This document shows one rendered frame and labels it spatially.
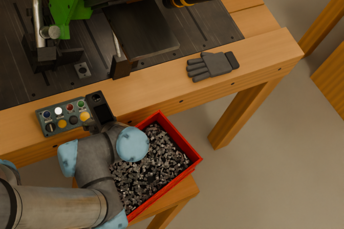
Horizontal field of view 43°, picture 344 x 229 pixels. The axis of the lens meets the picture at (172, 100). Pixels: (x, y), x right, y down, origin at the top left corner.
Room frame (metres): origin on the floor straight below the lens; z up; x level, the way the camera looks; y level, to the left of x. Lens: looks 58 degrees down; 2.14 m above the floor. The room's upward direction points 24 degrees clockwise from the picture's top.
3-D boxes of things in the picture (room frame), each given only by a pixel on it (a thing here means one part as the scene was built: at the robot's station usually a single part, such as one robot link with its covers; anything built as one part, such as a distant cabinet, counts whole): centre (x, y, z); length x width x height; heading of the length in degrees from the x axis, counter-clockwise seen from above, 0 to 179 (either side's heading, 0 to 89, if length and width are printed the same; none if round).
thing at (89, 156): (0.34, 0.11, 1.21); 0.11 x 0.11 x 0.08; 45
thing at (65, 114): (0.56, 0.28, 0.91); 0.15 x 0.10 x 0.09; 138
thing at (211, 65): (0.97, -0.07, 0.91); 0.20 x 0.11 x 0.03; 135
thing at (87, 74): (0.74, 0.31, 0.90); 0.06 x 0.04 x 0.01; 47
